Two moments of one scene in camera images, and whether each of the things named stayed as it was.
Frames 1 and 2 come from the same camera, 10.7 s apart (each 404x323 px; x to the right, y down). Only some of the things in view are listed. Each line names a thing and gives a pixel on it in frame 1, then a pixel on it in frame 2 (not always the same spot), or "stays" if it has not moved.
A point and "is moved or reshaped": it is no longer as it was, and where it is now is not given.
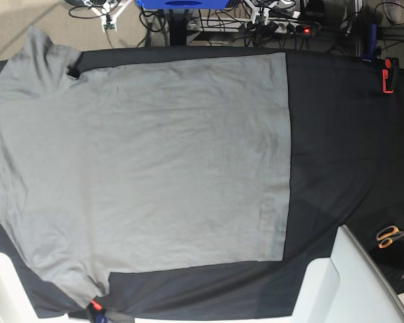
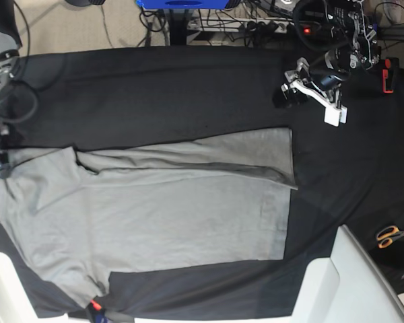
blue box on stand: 182,5 stays
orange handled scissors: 386,236 stays
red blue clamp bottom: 98,312 stays
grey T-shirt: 100,163 is moved or reshaped
